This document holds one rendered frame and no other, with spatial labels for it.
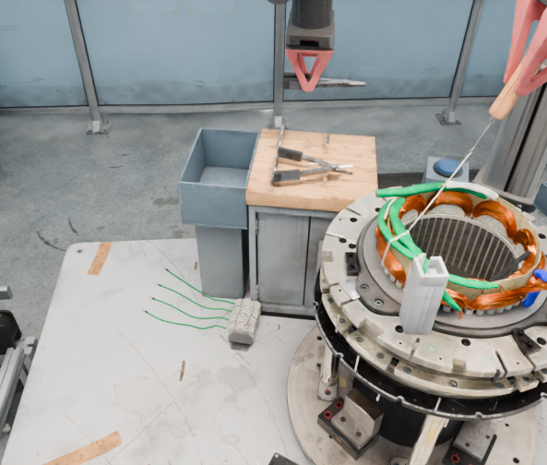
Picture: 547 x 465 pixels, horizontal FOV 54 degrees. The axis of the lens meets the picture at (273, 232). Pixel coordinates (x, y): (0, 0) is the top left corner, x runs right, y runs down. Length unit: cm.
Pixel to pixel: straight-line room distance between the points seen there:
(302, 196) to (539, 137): 48
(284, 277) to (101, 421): 37
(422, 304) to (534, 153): 60
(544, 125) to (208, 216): 61
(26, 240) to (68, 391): 161
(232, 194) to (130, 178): 194
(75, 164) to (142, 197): 47
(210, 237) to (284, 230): 14
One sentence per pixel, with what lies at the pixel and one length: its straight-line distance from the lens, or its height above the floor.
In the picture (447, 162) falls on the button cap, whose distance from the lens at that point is 97.
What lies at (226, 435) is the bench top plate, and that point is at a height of 78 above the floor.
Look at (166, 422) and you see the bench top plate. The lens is 90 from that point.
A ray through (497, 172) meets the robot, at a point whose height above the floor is 96.
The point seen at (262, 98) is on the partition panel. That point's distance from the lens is 304.
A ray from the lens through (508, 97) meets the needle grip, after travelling 57.
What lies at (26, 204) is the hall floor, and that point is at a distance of 273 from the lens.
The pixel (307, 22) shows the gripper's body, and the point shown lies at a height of 129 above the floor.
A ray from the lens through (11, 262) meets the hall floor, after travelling 244.
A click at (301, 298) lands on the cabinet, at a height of 83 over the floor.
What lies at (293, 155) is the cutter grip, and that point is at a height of 109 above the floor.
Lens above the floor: 155
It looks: 41 degrees down
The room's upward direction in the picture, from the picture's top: 1 degrees clockwise
